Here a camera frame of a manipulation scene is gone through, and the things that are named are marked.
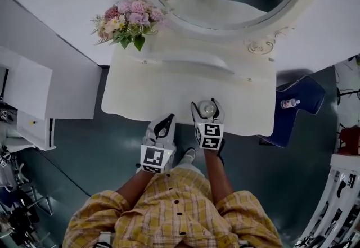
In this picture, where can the person's white shoe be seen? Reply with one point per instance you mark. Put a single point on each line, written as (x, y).
(189, 154)

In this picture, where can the dark blue chair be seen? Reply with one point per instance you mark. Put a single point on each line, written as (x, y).
(301, 120)

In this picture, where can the yellow plaid shirt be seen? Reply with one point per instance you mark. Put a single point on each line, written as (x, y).
(168, 213)

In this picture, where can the person's right forearm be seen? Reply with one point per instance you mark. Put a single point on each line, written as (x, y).
(216, 173)

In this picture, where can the white display shelf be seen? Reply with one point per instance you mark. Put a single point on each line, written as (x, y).
(334, 185)

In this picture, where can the white chest-mounted device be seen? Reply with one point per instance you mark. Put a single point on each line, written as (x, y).
(104, 241)

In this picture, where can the white desk with drawer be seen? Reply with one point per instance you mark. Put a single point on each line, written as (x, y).
(31, 92)

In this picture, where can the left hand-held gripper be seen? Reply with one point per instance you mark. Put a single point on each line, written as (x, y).
(153, 157)

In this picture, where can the pink flower bouquet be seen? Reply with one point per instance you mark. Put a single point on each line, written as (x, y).
(129, 20)

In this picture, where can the cream dressing table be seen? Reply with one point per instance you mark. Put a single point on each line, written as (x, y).
(168, 92)

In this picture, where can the person's left forearm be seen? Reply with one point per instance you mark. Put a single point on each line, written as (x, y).
(135, 190)

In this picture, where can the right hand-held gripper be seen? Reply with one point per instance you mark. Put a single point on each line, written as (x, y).
(209, 135)

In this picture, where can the clear plastic water bottle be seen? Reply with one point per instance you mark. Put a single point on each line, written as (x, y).
(289, 103)

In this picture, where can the oval cream-framed mirror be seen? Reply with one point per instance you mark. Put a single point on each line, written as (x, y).
(239, 8)

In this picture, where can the small glass jar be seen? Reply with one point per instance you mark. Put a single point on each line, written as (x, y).
(207, 107)

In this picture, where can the small yellow object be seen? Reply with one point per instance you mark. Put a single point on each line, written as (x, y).
(32, 122)

